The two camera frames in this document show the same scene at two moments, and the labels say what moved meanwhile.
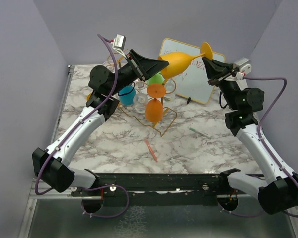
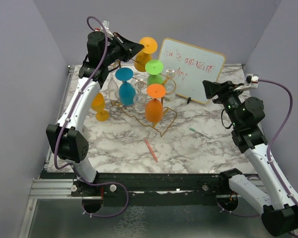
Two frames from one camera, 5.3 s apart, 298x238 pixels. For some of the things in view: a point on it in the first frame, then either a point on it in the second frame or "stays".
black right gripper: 215,69 → 212,89
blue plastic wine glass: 127,94 stays
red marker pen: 151,150 stays
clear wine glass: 140,100 stays
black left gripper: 145,67 → 129,48
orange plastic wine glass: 154,109 stays
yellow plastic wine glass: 180,62 → 150,45
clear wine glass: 170,87 stays
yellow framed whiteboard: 192,84 stays
